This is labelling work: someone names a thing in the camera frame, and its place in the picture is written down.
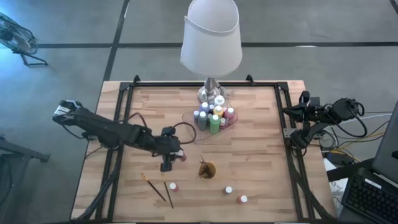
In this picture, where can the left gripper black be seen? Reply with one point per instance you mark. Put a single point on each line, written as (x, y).
(166, 147)

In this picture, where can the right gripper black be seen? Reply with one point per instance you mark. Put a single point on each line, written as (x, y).
(311, 109)

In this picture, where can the small magenta paint bottle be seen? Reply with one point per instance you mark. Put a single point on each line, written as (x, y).
(183, 155)

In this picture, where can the paintbrushes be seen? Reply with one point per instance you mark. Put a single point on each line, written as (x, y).
(205, 165)

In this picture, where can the small red paint bottle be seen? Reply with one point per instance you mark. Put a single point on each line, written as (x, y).
(242, 199)
(173, 186)

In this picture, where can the paintbrush with orange bristles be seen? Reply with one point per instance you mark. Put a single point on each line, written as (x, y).
(202, 175)

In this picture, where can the long dark orange-tipped paintbrush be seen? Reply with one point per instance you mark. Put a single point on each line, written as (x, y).
(154, 188)
(168, 193)

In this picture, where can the large grey paint bottle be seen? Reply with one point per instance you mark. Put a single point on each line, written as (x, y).
(202, 120)

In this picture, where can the yellow ribbed cup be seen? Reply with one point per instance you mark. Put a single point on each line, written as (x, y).
(214, 175)

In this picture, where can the large green paint bottle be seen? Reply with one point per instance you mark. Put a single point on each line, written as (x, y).
(214, 124)

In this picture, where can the large blue paint bottle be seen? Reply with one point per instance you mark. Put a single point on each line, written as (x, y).
(204, 107)

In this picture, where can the small pink paint bottle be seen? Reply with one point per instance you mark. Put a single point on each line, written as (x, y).
(222, 123)

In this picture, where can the large yellow paint bottle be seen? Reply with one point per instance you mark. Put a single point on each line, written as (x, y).
(218, 111)

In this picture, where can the small orange-brown paint bottle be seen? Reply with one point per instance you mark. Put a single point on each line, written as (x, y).
(227, 190)

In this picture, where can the large pink paint bottle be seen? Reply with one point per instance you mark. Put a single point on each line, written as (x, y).
(229, 113)

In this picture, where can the large white paint bottle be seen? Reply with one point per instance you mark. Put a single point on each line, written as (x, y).
(219, 100)

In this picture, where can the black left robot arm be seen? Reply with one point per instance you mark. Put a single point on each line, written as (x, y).
(102, 130)

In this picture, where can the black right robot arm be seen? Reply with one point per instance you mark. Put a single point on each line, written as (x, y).
(342, 110)

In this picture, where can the small dark grey paint bottle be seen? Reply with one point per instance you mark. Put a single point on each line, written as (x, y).
(211, 107)

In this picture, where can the clear plastic tray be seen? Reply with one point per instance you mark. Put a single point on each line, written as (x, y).
(199, 137)

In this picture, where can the black desk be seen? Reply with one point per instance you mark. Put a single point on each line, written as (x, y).
(348, 169)

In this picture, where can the white paper sheet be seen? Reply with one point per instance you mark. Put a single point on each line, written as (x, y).
(337, 189)

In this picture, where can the computer monitor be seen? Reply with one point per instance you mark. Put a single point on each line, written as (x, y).
(385, 146)

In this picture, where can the white-shade silver table lamp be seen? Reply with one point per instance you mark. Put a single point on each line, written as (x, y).
(211, 46)

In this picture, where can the black computer keyboard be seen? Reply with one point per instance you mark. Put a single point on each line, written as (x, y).
(370, 199)

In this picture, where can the black metal stand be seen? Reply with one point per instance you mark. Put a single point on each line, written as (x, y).
(25, 152)

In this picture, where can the black floor fan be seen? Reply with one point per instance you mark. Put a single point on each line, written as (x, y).
(15, 37)

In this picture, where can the black aluminium table frame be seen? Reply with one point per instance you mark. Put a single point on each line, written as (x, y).
(205, 84)

